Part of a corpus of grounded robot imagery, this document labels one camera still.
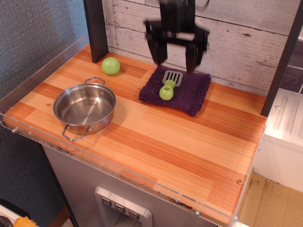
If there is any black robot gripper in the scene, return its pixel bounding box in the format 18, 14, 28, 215
144, 0, 209, 73

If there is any grey spatula with green handle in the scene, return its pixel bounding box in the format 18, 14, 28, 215
159, 70, 183, 101

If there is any purple folded towel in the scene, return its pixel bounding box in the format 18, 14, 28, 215
139, 65, 211, 117

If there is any green toy apple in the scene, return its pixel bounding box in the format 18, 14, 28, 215
101, 57, 120, 75

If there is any stainless steel pot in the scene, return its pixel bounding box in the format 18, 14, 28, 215
53, 77, 116, 141

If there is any brass screw right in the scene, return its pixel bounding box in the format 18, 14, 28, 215
237, 179, 243, 185

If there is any white toy sink unit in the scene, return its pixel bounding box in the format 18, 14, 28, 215
253, 89, 303, 191

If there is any grey toy fridge cabinet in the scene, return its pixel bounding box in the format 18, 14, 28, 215
42, 144, 218, 227

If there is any silver dispenser button panel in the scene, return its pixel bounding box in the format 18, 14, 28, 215
95, 186, 153, 227

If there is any orange yellow object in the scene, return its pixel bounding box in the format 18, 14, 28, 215
13, 217, 37, 227

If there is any dark left shelf post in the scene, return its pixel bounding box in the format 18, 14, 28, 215
83, 0, 108, 63

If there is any dark shelf post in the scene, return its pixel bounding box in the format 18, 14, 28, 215
261, 0, 303, 117
83, 0, 108, 63

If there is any dark right shelf post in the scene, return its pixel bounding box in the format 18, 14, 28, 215
261, 0, 303, 117

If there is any clear acrylic guard rail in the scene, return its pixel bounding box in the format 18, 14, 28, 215
4, 47, 266, 227

